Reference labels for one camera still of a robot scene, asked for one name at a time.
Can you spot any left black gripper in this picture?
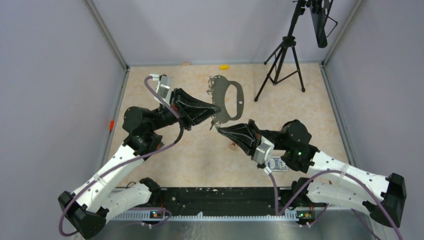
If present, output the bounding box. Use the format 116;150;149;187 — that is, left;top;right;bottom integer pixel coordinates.
148;87;221;132

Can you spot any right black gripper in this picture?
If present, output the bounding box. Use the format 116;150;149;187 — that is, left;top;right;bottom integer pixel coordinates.
218;119;291;161

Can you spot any metal key holder plate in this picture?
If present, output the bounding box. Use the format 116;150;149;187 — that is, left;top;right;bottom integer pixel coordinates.
206;75;245;126

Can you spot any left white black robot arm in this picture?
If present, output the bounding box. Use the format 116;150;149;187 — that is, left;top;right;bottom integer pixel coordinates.
58;88;220;240

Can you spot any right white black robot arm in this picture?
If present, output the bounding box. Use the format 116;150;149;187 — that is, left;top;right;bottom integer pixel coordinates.
217;119;407;228

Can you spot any wooden letter cube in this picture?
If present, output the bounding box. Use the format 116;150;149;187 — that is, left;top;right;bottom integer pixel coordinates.
229;142;238;151

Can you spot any blue playing card deck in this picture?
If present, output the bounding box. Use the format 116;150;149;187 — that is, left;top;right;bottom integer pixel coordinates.
266;157;288;172

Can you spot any yellow block at back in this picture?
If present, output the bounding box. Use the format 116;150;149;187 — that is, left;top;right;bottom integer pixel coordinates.
219;64;230;71

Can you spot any black tripod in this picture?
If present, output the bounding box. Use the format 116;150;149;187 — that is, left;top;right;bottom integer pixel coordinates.
254;0;339;103

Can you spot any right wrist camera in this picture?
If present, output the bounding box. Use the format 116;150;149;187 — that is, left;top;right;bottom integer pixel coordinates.
252;136;275;175

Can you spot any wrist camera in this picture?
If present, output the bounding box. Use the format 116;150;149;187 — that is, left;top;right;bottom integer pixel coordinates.
252;136;275;175
150;73;172;104

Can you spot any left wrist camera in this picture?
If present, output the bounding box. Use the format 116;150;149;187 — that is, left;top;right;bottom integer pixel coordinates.
150;73;172;104

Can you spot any orange red wall clip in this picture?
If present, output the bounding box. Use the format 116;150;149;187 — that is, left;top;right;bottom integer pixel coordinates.
109;120;115;131

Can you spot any white slotted cable duct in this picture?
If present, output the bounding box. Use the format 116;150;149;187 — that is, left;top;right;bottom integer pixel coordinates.
111;210;299;222

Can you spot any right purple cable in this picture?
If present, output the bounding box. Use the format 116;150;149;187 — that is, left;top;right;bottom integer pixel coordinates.
264;167;403;240

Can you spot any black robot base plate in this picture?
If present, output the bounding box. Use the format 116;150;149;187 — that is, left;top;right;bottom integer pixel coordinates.
129;177;327;218

